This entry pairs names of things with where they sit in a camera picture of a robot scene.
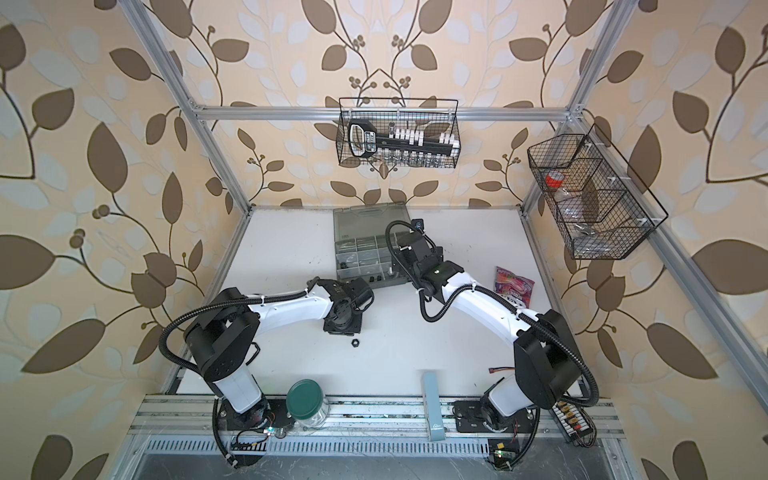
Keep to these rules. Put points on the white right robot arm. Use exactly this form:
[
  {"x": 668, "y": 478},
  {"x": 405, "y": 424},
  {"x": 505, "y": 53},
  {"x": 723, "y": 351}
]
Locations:
[{"x": 548, "y": 367}]

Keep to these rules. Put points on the green lid glass jar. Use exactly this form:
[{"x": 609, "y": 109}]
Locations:
[{"x": 307, "y": 404}]

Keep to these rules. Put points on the black wire basket wall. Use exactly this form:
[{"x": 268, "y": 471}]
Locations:
[
  {"x": 605, "y": 209},
  {"x": 436, "y": 116}
]

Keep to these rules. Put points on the pink candy bag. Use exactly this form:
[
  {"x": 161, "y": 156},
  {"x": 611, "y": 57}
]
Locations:
[{"x": 515, "y": 289}]

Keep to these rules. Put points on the black wire basket back wall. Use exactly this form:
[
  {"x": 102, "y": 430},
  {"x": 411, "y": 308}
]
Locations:
[{"x": 436, "y": 116}]

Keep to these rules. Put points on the black wire basket right wall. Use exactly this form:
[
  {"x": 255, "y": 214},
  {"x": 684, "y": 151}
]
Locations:
[{"x": 605, "y": 209}]

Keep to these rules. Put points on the light blue block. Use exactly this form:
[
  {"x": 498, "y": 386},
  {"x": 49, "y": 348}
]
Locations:
[{"x": 432, "y": 407}]

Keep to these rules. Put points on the socket set rail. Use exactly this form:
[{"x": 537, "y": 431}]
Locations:
[{"x": 365, "y": 141}]

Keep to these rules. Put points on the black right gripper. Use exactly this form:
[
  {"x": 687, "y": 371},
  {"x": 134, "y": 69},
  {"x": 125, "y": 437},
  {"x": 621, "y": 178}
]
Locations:
[{"x": 399, "y": 262}]

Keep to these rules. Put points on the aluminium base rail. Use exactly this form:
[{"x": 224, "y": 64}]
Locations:
[{"x": 358, "y": 426}]

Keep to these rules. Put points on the red cap bottle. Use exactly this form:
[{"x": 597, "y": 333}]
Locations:
[{"x": 554, "y": 181}]

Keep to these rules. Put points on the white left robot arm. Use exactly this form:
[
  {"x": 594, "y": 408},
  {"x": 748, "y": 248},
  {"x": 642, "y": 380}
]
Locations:
[{"x": 218, "y": 341}]

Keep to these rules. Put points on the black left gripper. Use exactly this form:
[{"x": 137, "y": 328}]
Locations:
[{"x": 356, "y": 330}]

